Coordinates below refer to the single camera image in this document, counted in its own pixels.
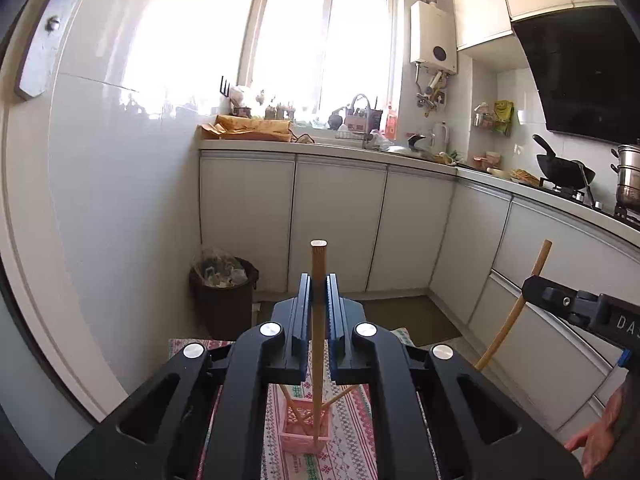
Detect stainless steel steamer pot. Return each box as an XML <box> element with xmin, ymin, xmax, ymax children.
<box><xmin>611</xmin><ymin>144</ymin><xmax>640</xmax><ymax>212</ymax></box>

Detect yellow cloth on counter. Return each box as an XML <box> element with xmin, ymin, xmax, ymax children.
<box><xmin>198</xmin><ymin>115</ymin><xmax>292</xmax><ymax>143</ymax></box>

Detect black range hood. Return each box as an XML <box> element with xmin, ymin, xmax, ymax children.
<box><xmin>512</xmin><ymin>6</ymin><xmax>639</xmax><ymax>144</ymax></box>

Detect pink perforated utensil holder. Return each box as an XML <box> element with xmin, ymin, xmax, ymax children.
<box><xmin>277</xmin><ymin>393</ymin><xmax>332</xmax><ymax>454</ymax></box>

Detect utensil basket on counter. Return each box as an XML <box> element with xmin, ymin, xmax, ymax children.
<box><xmin>345</xmin><ymin>93</ymin><xmax>383</xmax><ymax>134</ymax></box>

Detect person's right hand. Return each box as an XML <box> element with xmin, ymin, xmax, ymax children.
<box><xmin>564</xmin><ymin>386</ymin><xmax>626</xmax><ymax>478</ymax></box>

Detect brown floor mat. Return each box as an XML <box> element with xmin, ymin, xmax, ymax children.
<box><xmin>362</xmin><ymin>296</ymin><xmax>461</xmax><ymax>347</ymax></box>

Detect dark trash bin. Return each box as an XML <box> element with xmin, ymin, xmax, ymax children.
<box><xmin>189</xmin><ymin>249</ymin><xmax>259</xmax><ymax>340</ymax></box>

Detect white wall water heater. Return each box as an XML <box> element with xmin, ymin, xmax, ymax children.
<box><xmin>410</xmin><ymin>1</ymin><xmax>458</xmax><ymax>74</ymax></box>

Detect wooden chopstick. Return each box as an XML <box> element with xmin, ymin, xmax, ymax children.
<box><xmin>321</xmin><ymin>385</ymin><xmax>360</xmax><ymax>411</ymax></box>
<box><xmin>278</xmin><ymin>384</ymin><xmax>309</xmax><ymax>434</ymax></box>
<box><xmin>475</xmin><ymin>240</ymin><xmax>552</xmax><ymax>372</ymax></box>
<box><xmin>310</xmin><ymin>240</ymin><xmax>328</xmax><ymax>446</ymax></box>

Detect black wok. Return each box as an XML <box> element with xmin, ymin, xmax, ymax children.
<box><xmin>533</xmin><ymin>134</ymin><xmax>596</xmax><ymax>191</ymax></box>

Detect striped patterned tablecloth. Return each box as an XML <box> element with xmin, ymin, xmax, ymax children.
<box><xmin>167</xmin><ymin>326</ymin><xmax>426</xmax><ymax>480</ymax></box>

